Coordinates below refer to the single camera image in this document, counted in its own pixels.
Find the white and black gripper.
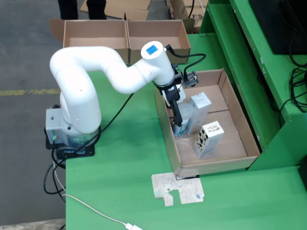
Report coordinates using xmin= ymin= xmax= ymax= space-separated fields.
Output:
xmin=161 ymin=83 xmax=187 ymax=127

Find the white bottle with teal label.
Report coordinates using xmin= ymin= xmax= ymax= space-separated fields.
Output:
xmin=172 ymin=102 xmax=194 ymax=138

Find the grey robot base unit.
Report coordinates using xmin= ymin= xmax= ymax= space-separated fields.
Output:
xmin=45 ymin=104 xmax=102 ymax=154

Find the cow print hand cream box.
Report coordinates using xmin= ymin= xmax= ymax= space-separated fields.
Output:
xmin=193 ymin=121 xmax=225 ymax=160

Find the shallow cardboard tray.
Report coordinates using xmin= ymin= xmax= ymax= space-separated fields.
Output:
xmin=154 ymin=68 xmax=261 ymax=178

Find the open brown cardboard box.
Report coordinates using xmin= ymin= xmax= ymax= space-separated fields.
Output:
xmin=126 ymin=19 xmax=196 ymax=65
xmin=49 ymin=18 xmax=130 ymax=66

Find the printed brown cardboard box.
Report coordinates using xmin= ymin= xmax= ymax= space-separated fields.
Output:
xmin=166 ymin=0 xmax=209 ymax=34

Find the tall white carton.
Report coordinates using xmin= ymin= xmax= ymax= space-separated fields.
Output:
xmin=186 ymin=92 xmax=212 ymax=135

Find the white patterned paper cutout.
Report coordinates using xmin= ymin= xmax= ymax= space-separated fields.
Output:
xmin=151 ymin=172 xmax=205 ymax=207

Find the green metal shelf unit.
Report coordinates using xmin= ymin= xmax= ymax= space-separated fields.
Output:
xmin=199 ymin=0 xmax=307 ymax=172

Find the black monitor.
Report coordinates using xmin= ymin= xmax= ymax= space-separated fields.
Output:
xmin=248 ymin=0 xmax=307 ymax=55

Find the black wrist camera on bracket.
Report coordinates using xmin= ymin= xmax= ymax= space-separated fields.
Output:
xmin=183 ymin=71 xmax=199 ymax=87

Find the black camera cable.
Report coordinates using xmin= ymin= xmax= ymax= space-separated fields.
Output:
xmin=164 ymin=44 xmax=207 ymax=75

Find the long black robot cable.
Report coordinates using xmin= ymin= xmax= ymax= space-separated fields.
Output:
xmin=57 ymin=92 xmax=134 ymax=168

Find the black cable bundle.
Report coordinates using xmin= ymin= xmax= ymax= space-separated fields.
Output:
xmin=279 ymin=35 xmax=307 ymax=115

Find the white cable with adapter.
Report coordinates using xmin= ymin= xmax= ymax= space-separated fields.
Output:
xmin=52 ymin=161 xmax=144 ymax=230

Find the black looped power cable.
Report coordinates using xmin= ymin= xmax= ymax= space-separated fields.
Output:
xmin=43 ymin=162 xmax=66 ymax=195

